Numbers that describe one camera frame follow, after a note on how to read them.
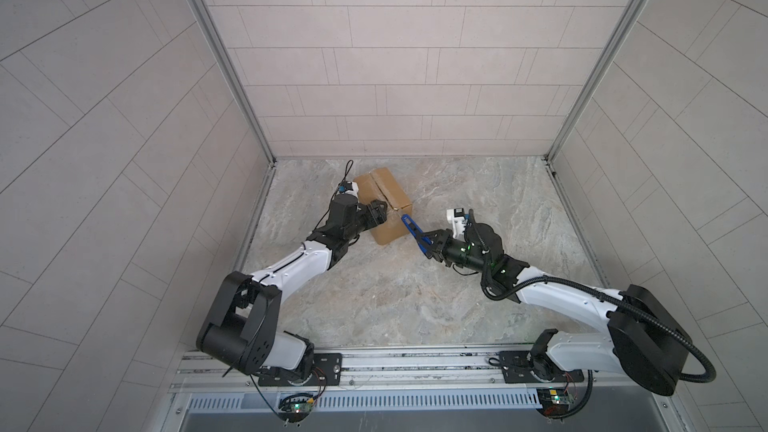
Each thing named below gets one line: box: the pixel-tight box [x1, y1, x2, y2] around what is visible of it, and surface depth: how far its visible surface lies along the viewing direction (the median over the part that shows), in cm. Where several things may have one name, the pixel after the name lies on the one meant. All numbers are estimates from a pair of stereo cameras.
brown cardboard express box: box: [353, 167, 413, 245], surface depth 89 cm
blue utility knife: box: [401, 214, 427, 254], surface depth 80 cm
